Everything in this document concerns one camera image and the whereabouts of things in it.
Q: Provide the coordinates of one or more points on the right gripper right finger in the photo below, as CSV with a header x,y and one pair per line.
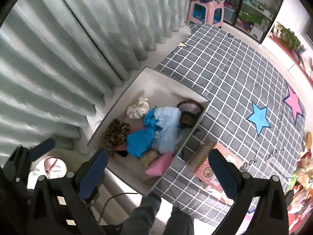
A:
x,y
271,214

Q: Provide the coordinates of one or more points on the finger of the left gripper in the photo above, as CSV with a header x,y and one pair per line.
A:
x,y
41,149

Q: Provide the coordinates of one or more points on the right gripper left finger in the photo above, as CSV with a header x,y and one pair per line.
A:
x,y
57,205

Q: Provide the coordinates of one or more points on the leopard print cloth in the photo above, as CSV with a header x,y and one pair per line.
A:
x,y
116,135

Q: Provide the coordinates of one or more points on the blue rubber glove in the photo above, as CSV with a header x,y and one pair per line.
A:
x,y
140,142

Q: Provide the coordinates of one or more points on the beige plush cloth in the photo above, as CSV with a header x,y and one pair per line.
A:
x,y
148,157

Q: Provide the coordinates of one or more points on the pink sponge block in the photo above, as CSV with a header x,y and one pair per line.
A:
x,y
158,166

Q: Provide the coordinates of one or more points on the white polka dot cloth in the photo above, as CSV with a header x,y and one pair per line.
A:
x,y
139,109

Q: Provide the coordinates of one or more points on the light blue fluffy duster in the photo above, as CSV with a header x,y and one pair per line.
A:
x,y
166,136

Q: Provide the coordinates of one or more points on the dark blue towel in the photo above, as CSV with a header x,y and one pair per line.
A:
x,y
150,121

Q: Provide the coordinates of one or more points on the white red bag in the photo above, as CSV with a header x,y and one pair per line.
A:
x,y
49,167

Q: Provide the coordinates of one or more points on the orange cardboard box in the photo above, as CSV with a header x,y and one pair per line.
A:
x,y
199,164

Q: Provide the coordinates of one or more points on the round wooden board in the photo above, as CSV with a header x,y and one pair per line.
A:
x,y
308,140

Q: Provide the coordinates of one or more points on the grey checked star rug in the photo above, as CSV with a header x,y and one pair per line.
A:
x,y
247,113

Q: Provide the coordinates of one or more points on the grey green curtain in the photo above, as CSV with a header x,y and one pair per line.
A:
x,y
60,60

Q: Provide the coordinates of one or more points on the grey storage box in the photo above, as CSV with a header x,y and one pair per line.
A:
x,y
161,91

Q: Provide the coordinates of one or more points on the green potted plant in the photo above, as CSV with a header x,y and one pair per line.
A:
x,y
288,38

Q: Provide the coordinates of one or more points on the dark glass shelf cabinet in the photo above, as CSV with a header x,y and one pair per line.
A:
x,y
253,17

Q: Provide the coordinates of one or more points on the pink plastic stool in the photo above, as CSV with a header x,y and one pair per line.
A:
x,y
211,13

